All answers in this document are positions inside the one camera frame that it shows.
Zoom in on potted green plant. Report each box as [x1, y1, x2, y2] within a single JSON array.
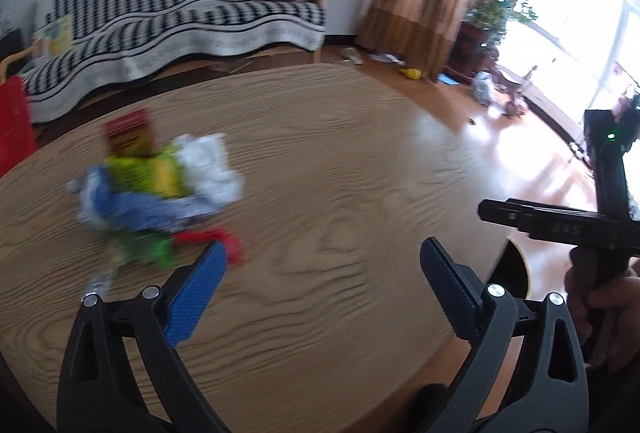
[[444, 0, 538, 84]]

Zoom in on red snack box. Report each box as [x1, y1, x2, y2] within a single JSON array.
[[104, 109, 154, 158]]

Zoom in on blue white top wrapper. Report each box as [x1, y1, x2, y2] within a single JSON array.
[[67, 166, 220, 234]]

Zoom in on long green snack wrapper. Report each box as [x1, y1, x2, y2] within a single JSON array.
[[110, 231, 174, 269]]

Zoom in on black white striped sofa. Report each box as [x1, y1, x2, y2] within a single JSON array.
[[20, 0, 326, 124]]

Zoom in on wooden table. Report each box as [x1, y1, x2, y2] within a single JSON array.
[[0, 62, 526, 433]]

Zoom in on yellow toy on floor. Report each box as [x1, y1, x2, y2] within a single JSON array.
[[399, 68, 422, 81]]

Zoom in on black gold trash bin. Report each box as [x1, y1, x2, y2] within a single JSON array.
[[488, 238, 530, 299]]

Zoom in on red wrapper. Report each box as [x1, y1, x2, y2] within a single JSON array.
[[171, 227, 249, 266]]

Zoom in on yellow green snack bag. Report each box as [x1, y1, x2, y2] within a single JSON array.
[[105, 146, 193, 199]]

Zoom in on person's right hand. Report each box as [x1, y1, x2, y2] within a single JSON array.
[[565, 265, 639, 372]]

